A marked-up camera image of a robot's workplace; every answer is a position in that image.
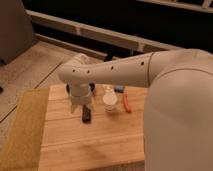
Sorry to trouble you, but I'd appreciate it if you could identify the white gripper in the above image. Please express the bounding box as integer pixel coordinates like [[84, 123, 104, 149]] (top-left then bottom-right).
[[69, 84, 95, 114]]

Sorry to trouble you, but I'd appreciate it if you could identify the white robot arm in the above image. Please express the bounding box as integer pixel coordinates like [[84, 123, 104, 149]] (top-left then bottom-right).
[[59, 49, 213, 171]]

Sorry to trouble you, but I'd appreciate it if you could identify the white sponge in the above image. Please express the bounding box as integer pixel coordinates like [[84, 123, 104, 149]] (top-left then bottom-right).
[[102, 85, 118, 112]]

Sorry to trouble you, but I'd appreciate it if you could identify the black round object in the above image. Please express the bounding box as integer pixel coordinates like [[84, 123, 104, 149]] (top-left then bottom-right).
[[66, 84, 70, 94]]

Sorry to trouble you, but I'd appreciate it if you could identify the wooden board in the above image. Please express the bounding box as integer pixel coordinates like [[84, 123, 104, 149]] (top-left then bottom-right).
[[39, 84, 147, 171]]

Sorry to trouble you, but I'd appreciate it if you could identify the orange marker pen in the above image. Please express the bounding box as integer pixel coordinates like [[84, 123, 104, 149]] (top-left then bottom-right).
[[123, 94, 132, 113]]

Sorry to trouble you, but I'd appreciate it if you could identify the yellow-green mat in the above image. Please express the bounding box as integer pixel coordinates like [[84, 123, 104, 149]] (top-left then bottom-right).
[[0, 89, 49, 171]]

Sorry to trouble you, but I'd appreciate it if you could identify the grey cabinet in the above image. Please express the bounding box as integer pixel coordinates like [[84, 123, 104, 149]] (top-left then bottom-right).
[[0, 0, 37, 63]]

